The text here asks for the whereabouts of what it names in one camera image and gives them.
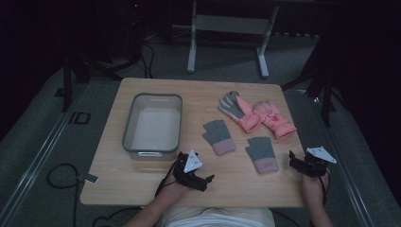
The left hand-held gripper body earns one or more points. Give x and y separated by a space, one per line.
192 162

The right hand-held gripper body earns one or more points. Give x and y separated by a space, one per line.
315 165

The pink glove with grey palm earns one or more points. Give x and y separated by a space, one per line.
249 119

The person's right hand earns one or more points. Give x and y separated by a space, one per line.
312 189

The person's left hand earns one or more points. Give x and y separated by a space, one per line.
171 190

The grey knit glove pink cuff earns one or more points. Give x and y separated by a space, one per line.
217 133
261 150

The person's white shirt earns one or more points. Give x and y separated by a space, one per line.
217 218

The pink glove with printed back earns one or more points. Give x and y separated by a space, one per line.
275 120

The grey plastic storage bin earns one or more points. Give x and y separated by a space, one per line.
155 129

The black tripod stand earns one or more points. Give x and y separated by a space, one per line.
321 85
82 71

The small grey box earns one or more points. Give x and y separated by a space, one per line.
88 178

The dark device with red light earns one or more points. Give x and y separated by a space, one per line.
135 12

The grey metal floor rail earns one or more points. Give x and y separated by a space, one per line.
340 164
41 153

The grey metal desk frame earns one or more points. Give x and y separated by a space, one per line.
231 23

